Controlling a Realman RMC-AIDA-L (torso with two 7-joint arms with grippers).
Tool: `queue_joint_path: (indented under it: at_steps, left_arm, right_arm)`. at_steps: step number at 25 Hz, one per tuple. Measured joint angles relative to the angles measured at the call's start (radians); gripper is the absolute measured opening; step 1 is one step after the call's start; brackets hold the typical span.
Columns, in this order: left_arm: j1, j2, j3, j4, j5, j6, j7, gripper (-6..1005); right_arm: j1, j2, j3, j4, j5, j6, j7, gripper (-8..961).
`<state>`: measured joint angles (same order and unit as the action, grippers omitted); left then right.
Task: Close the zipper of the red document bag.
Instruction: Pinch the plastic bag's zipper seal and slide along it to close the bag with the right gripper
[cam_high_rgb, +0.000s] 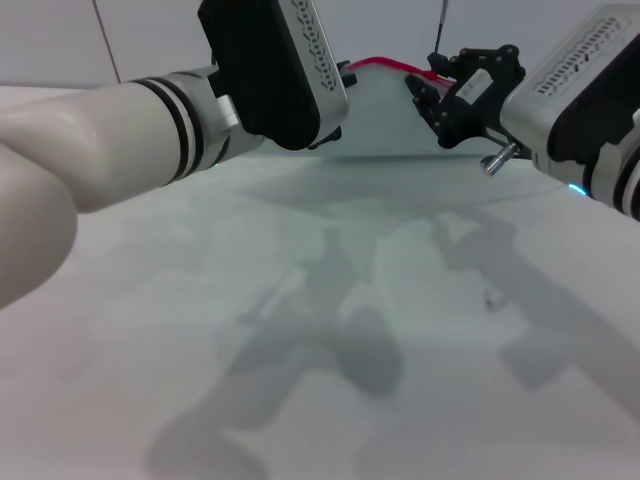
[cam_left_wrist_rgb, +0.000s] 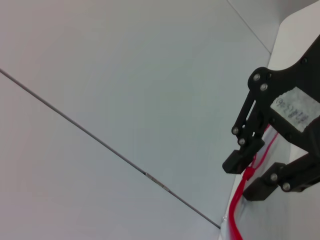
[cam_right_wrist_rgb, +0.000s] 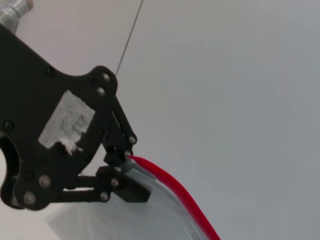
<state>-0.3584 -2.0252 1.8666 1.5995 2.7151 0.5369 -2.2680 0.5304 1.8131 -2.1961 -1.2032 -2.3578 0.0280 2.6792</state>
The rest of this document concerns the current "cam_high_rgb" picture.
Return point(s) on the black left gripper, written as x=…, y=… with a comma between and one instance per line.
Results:
x=325, y=139

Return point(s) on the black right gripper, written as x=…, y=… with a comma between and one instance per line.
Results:
x=480, y=105

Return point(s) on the clear red-zip document bag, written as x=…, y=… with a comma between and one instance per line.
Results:
x=385, y=120

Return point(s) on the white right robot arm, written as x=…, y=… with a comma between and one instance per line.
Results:
x=622, y=185

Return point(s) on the silver metal connector plug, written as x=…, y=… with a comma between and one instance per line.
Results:
x=496, y=161

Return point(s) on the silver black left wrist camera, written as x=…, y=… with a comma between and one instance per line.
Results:
x=280, y=75

